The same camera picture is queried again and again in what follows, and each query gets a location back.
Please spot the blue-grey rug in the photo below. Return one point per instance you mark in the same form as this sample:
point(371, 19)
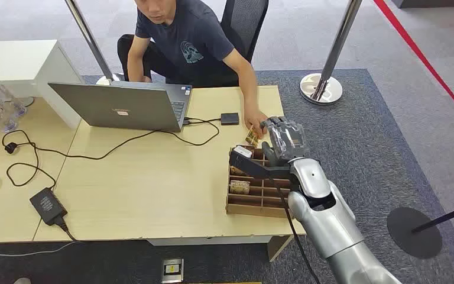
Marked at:
point(348, 137)

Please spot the hotel card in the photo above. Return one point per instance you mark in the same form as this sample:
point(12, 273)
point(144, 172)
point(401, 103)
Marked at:
point(251, 138)
point(239, 187)
point(236, 171)

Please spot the black stanchion post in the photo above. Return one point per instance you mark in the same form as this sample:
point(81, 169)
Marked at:
point(411, 239)

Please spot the chrome stanchion post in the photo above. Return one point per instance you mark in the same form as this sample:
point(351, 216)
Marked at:
point(90, 39)
point(340, 39)

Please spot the black power adapter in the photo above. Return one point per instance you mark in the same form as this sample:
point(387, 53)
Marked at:
point(48, 205)

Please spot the grey laptop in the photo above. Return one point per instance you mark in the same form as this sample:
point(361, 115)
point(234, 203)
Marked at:
point(113, 106)

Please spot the person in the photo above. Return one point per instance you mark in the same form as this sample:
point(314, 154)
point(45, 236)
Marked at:
point(188, 35)

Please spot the wooden card organizer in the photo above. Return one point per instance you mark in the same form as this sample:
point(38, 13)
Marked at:
point(250, 203)

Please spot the small black box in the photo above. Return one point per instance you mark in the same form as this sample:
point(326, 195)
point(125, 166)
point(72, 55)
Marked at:
point(229, 118)

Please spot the hotel card in slot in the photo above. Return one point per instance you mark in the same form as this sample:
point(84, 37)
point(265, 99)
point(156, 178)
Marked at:
point(236, 171)
point(239, 187)

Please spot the person's right forearm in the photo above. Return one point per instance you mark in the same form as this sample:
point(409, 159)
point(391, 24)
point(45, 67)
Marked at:
point(135, 68)

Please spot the grey round base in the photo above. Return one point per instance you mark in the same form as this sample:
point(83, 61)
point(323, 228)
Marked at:
point(28, 102)

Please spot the dark furniture edge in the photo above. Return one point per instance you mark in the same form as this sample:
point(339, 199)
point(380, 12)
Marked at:
point(434, 3)

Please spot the red barrier belt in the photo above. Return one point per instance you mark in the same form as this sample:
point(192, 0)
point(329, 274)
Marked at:
point(419, 53)

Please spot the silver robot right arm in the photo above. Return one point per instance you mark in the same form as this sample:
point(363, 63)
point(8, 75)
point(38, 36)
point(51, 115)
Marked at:
point(329, 227)

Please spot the white cabinet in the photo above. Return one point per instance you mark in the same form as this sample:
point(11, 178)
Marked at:
point(11, 58)

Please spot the black office chair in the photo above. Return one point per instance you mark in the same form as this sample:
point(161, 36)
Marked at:
point(242, 23)

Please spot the grey rounded floor object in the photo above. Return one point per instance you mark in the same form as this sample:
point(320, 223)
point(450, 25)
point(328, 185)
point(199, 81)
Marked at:
point(22, 281)

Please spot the person's left forearm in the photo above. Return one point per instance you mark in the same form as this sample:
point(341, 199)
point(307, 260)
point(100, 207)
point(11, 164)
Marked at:
point(250, 90)

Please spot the metal floor socket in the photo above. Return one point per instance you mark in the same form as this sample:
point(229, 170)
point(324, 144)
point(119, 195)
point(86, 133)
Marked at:
point(172, 270)

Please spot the pale wooden desk leg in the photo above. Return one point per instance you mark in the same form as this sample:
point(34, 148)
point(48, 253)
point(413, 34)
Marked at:
point(278, 247)

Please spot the person's left hand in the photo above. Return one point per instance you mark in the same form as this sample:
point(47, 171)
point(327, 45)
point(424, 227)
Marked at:
point(254, 117)

